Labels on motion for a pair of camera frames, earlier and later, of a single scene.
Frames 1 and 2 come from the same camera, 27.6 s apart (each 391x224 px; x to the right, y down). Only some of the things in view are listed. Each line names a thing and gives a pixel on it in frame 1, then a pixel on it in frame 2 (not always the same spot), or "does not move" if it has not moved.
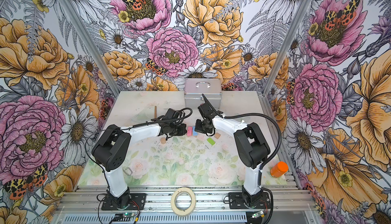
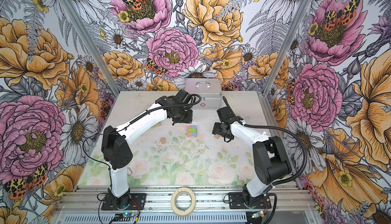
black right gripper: (198, 129) → (216, 130)
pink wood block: (190, 131) does not move
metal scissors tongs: (124, 169) does not move
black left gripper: (183, 131) → (188, 118)
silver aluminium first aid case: (194, 88) does not move
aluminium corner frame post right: (305, 1) does not move
